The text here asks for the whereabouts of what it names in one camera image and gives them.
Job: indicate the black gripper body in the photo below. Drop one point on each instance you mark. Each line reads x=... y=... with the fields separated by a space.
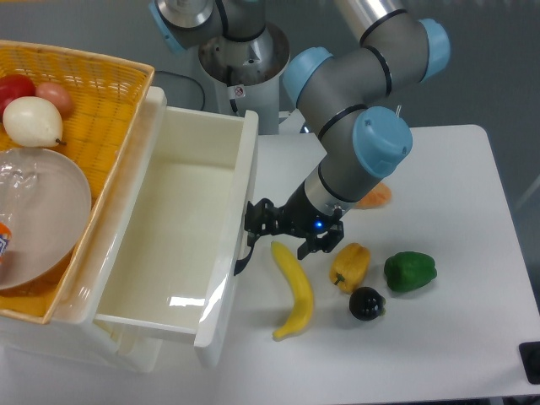
x=299 y=217

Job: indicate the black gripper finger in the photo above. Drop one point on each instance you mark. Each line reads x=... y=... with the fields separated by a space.
x=261 y=218
x=320 y=236

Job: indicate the white drawer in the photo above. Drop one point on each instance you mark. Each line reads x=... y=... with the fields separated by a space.
x=173 y=277
x=130 y=348

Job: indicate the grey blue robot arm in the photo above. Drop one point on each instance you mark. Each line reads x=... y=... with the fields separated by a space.
x=337 y=96

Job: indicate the white drawer cabinet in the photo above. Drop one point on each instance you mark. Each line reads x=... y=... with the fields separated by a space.
x=71 y=334

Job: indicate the yellow bell pepper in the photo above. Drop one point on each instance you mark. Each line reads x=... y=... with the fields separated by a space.
x=350 y=267

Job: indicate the yellow banana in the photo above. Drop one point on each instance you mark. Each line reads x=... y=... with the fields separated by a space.
x=302 y=310

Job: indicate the orange triangular bread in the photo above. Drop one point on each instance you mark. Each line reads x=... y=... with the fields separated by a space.
x=377 y=197

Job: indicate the black round eggplant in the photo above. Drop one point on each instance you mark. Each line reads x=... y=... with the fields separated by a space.
x=366 y=304

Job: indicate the green bell pepper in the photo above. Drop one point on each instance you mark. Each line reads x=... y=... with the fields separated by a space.
x=409 y=270

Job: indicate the yellow woven basket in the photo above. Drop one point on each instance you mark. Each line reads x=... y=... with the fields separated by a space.
x=108 y=93

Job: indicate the black device at edge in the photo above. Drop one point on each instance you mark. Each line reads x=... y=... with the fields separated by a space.
x=530 y=357

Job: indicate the pink peach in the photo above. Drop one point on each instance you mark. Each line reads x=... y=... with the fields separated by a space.
x=58 y=96

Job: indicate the clear plastic wrap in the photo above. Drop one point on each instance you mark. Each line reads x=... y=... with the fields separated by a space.
x=18 y=181

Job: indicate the white pear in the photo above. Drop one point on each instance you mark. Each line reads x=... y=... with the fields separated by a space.
x=33 y=122

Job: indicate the orange blue packet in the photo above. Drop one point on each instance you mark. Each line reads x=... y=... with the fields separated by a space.
x=5 y=238

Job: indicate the red apple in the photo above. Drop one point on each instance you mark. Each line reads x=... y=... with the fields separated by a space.
x=14 y=86

